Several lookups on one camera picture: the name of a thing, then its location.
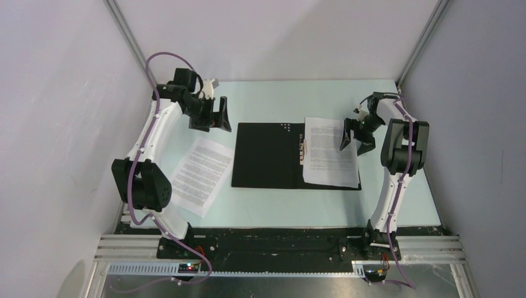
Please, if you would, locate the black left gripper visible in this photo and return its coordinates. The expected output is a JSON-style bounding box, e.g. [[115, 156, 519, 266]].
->
[[184, 95, 231, 133]]

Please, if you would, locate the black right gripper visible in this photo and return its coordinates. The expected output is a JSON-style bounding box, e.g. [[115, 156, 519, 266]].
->
[[340, 114, 385, 156]]

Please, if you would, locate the white blank-backed paper sheet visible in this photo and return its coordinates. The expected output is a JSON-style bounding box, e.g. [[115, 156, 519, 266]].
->
[[303, 117, 360, 189]]

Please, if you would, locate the white text-printed paper sheet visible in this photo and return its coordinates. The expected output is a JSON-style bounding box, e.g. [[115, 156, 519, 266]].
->
[[169, 137, 234, 217]]

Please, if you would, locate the red and black folder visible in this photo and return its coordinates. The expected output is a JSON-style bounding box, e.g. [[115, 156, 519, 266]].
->
[[231, 122, 362, 191]]

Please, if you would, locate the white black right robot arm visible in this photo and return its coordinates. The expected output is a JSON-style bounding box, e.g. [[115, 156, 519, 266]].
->
[[339, 92, 430, 260]]

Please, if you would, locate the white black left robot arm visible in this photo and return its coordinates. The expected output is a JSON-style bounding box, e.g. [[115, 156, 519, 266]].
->
[[111, 79, 231, 258]]

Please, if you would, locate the metal folder clip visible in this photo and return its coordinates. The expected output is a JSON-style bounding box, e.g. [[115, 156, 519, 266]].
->
[[298, 133, 306, 166]]

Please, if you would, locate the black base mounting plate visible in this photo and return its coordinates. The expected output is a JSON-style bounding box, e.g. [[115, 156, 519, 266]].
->
[[115, 225, 447, 273]]

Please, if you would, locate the right controller board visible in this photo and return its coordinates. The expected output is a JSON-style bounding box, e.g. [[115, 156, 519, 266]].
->
[[364, 269, 386, 283]]

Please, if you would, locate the left controller board with leds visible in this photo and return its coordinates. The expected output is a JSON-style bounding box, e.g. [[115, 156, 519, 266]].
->
[[177, 263, 200, 274]]

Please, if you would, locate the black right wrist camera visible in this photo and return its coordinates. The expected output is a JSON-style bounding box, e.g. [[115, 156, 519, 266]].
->
[[365, 91, 402, 114]]

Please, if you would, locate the left aluminium corner post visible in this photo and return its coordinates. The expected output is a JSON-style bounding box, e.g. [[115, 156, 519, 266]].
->
[[102, 0, 155, 88]]

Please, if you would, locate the aluminium corner post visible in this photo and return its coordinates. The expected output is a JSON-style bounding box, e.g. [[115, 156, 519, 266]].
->
[[396, 0, 453, 91], [102, 0, 155, 88]]

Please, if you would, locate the right aluminium corner post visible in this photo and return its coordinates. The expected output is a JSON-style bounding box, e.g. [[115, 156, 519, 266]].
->
[[396, 0, 453, 91]]

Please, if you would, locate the aluminium front frame rail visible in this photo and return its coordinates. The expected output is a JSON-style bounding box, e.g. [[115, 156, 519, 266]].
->
[[82, 235, 479, 297]]

